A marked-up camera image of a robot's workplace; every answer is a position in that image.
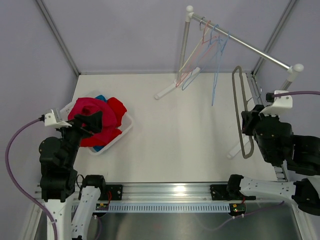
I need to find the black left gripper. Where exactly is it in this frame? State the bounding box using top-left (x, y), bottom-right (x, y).
top-left (56, 110), bottom-right (103, 168)

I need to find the crimson t shirt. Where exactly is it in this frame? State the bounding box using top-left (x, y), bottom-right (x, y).
top-left (67, 97), bottom-right (123, 148)

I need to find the grey clothes hanger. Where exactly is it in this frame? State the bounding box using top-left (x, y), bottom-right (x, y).
top-left (231, 65), bottom-right (265, 160)

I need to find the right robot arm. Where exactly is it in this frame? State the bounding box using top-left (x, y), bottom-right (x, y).
top-left (226, 104), bottom-right (320, 216)

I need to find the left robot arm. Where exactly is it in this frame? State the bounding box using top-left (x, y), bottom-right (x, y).
top-left (38, 109), bottom-right (107, 240)

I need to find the red garment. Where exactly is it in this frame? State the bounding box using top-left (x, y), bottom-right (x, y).
top-left (79, 97), bottom-right (127, 148)

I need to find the teal garment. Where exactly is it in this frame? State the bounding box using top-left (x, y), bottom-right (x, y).
top-left (92, 94), bottom-right (107, 152)

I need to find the white laundry basket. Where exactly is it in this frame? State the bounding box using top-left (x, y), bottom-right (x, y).
top-left (60, 90), bottom-right (133, 155)

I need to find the white clothes rack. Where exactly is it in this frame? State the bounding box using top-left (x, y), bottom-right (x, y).
top-left (153, 5), bottom-right (305, 159)

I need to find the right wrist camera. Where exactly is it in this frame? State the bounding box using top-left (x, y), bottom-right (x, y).
top-left (260, 90), bottom-right (293, 117)

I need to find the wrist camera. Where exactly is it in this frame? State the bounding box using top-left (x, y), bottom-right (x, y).
top-left (43, 108), bottom-right (72, 129)
top-left (260, 90), bottom-right (293, 117)

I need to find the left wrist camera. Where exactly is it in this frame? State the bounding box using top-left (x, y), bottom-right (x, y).
top-left (43, 108), bottom-right (72, 129)

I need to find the pink wire hanger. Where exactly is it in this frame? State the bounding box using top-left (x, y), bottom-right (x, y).
top-left (175, 23), bottom-right (216, 88)

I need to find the white slotted cable duct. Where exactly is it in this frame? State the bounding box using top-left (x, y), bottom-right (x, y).
top-left (93, 202), bottom-right (246, 214)

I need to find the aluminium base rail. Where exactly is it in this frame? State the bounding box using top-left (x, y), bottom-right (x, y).
top-left (31, 181), bottom-right (281, 203)

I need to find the cream wire hanger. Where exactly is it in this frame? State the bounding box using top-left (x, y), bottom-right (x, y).
top-left (178, 16), bottom-right (207, 74)

